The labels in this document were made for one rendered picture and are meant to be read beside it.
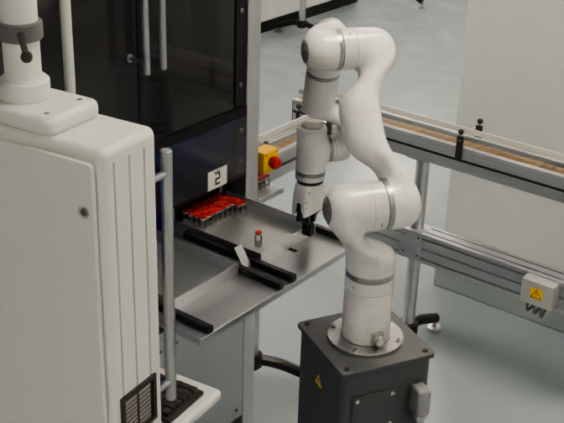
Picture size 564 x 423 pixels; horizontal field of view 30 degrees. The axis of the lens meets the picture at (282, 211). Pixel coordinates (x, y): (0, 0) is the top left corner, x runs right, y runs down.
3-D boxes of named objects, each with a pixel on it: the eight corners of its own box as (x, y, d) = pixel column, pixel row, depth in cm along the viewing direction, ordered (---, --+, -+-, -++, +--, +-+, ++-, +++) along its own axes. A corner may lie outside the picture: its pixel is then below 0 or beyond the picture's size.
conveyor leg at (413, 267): (390, 336, 410) (406, 154, 377) (403, 326, 417) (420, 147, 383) (410, 344, 405) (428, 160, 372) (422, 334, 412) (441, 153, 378)
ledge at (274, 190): (225, 192, 338) (225, 187, 338) (251, 180, 348) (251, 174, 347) (258, 205, 331) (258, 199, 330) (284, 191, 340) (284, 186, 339)
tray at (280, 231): (169, 228, 310) (169, 218, 308) (227, 201, 329) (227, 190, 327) (260, 264, 292) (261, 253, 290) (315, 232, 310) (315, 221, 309)
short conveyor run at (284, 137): (235, 202, 336) (235, 157, 329) (199, 189, 345) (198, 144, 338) (356, 143, 385) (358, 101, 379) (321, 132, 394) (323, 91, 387)
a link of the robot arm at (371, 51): (351, 237, 251) (414, 231, 255) (366, 228, 239) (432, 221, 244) (320, 39, 259) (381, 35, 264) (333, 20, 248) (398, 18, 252)
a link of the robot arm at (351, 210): (402, 281, 252) (409, 190, 241) (328, 290, 247) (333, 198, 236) (383, 258, 262) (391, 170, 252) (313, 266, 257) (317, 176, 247)
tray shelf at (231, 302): (67, 282, 283) (67, 276, 283) (235, 200, 334) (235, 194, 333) (201, 346, 257) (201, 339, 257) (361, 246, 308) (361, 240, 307)
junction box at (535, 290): (518, 300, 362) (521, 277, 359) (524, 295, 366) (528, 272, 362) (550, 311, 356) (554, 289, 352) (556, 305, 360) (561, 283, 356)
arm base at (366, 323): (417, 348, 259) (424, 283, 251) (348, 365, 252) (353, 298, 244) (379, 311, 275) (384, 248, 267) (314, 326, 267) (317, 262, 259)
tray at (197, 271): (80, 269, 286) (80, 258, 285) (148, 237, 305) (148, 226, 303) (172, 311, 268) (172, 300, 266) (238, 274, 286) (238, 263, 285)
